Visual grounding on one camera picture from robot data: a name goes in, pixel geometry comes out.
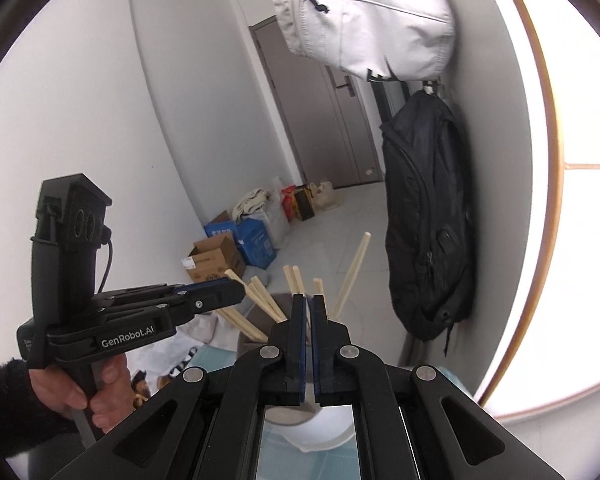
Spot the blue cardboard box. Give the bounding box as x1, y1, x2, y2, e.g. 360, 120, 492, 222
204, 210, 278, 271

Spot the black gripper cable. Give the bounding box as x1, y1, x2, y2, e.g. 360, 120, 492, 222
96, 227, 116, 293

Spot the grey plastic bag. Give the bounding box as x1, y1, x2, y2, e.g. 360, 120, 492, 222
180, 305, 241, 356

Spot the white utensil holder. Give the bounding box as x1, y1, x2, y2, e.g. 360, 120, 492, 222
235, 292, 357, 454

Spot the person's left hand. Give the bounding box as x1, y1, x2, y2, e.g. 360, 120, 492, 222
27, 350, 133, 433

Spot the black sliding door frame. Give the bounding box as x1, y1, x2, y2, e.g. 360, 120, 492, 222
367, 72, 411, 126

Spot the bright window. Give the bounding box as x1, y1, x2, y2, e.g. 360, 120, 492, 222
480, 0, 600, 421

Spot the translucent storage bag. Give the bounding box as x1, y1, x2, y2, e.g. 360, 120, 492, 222
260, 177, 293, 251

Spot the pale yellow plastic bag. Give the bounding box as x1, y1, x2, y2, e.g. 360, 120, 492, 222
312, 180, 343, 211

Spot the person's left forearm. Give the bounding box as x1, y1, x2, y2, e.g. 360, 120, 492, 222
0, 357, 81, 480

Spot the grey door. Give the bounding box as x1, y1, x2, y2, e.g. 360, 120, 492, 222
248, 16, 383, 188

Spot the white sling bag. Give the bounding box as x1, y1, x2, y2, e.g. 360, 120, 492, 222
272, 0, 455, 82

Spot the red and yellow bag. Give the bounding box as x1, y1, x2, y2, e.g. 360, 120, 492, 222
281, 185, 298, 221

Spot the bundle of wooden chopsticks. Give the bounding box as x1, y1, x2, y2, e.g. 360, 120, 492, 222
215, 231, 372, 343

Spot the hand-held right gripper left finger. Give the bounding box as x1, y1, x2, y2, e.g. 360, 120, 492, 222
55, 294, 308, 480

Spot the brown cardboard box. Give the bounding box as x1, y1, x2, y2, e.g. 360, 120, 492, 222
181, 232, 246, 283

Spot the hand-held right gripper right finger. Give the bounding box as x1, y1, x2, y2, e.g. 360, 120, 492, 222
310, 294, 566, 480

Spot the black backpack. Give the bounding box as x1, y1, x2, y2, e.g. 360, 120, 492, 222
380, 91, 476, 356

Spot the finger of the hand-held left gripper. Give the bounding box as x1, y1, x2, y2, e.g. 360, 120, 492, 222
145, 280, 247, 328
92, 282, 191, 311

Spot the teal checkered tablecloth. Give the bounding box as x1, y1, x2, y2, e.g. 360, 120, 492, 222
180, 342, 463, 480

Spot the beige folded cloth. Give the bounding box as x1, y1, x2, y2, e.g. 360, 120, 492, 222
232, 187, 268, 221

